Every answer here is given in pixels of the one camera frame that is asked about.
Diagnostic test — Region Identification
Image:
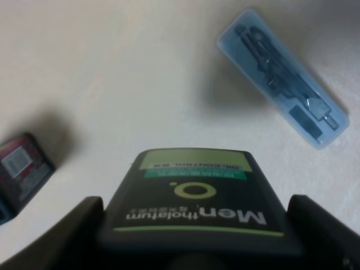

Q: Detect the black Mentholatum pump bottle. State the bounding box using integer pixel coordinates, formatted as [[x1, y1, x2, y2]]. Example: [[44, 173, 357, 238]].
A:
[[97, 148, 305, 268]]

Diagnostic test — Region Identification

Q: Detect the small black labelled box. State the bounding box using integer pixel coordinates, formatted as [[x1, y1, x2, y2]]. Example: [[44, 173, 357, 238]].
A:
[[1, 133, 56, 224]]

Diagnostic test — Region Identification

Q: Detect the clear blue compass case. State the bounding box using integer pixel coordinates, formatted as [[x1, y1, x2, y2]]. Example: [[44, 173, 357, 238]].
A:
[[217, 8, 349, 149]]

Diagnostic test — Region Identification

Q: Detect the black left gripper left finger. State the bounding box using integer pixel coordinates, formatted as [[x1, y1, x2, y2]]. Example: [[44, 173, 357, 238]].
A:
[[1, 196, 104, 269]]

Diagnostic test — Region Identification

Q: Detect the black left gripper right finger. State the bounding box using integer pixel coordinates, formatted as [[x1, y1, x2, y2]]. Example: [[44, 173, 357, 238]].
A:
[[287, 195, 359, 269]]

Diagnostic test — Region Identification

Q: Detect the metal drawing compass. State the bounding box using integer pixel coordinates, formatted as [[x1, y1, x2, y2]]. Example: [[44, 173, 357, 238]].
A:
[[235, 24, 339, 130]]

